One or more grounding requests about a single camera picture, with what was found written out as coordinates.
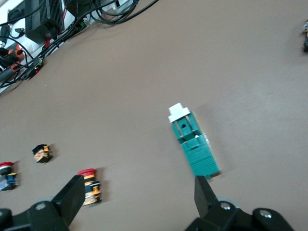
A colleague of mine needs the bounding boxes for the red mushroom button orange block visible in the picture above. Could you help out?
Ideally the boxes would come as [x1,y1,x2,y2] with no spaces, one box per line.
[77,169,103,207]

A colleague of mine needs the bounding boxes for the black looped cable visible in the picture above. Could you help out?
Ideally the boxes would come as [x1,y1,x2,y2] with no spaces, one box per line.
[90,0,160,25]

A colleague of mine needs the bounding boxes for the orange black hand tool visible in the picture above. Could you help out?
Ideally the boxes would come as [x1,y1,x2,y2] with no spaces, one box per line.
[0,45,25,74]

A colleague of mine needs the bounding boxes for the orange black contact block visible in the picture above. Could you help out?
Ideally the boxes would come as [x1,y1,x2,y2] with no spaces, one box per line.
[32,143,53,164]

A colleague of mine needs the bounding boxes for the green DIN rail terminal block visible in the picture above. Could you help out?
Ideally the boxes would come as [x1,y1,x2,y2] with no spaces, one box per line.
[167,103,222,180]

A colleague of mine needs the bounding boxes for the red mushroom button blue block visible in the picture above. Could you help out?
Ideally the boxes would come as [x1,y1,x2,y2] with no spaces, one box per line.
[0,161,20,192]

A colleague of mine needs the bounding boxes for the large black ribbed power supply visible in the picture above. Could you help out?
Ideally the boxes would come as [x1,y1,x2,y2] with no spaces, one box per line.
[25,0,65,45]

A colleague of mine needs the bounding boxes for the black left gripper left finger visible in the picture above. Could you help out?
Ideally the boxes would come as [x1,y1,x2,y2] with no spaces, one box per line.
[0,175,86,231]

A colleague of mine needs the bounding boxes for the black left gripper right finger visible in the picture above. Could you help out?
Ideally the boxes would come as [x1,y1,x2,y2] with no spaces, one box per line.
[184,176,294,231]

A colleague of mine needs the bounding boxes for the small board with red light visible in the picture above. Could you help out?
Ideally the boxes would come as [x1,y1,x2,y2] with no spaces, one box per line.
[30,58,46,76]

